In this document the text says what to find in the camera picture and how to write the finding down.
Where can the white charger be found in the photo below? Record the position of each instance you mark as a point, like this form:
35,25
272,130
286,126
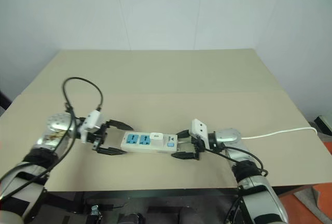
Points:
156,141

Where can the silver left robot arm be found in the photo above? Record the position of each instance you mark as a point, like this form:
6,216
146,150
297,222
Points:
55,126

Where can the dark object beside table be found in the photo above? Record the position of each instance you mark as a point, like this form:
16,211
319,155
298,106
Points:
3,102

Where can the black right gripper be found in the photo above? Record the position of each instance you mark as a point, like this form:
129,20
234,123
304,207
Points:
198,146

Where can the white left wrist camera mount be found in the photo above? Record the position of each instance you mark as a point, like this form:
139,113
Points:
93,119

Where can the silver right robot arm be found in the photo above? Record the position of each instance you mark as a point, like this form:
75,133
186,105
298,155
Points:
262,193

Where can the grey cloth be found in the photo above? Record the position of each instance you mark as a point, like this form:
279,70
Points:
326,143

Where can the orange floor mat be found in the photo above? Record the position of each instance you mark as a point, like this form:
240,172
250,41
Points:
311,203

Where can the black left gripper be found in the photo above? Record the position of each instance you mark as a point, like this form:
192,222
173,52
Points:
102,134

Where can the white power strip blue sockets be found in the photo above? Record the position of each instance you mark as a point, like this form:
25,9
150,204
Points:
137,147

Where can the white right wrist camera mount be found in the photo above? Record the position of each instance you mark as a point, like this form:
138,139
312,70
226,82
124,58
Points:
199,128

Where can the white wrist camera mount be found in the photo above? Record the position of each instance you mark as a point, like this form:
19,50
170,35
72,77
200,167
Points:
93,119
199,128

